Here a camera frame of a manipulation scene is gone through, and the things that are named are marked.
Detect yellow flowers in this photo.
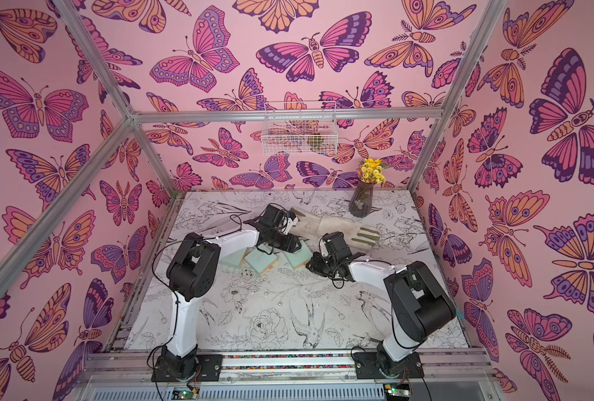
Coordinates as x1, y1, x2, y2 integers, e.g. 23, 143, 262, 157
357, 158, 386, 185

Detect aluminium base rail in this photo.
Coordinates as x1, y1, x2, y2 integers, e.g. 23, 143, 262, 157
71, 348, 505, 400

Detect dark glass vase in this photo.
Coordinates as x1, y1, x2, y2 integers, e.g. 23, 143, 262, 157
349, 181, 375, 218

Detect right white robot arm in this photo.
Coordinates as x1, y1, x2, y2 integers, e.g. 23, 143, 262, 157
306, 232, 457, 377

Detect white work glove right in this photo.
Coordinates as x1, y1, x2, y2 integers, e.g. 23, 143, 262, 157
317, 216, 381, 250

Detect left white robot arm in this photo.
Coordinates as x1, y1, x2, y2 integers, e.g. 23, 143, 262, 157
148, 204, 301, 384

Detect mint jewelry box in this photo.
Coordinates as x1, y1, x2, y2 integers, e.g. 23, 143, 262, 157
282, 241, 313, 270
244, 246, 278, 276
219, 248, 249, 272

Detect white work glove left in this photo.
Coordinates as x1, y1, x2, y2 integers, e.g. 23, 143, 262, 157
289, 208, 325, 242

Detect white work glove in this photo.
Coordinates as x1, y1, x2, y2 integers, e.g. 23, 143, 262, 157
317, 216, 381, 250
289, 208, 325, 242

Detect white wire basket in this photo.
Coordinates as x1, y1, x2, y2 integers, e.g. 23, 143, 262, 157
260, 100, 339, 156

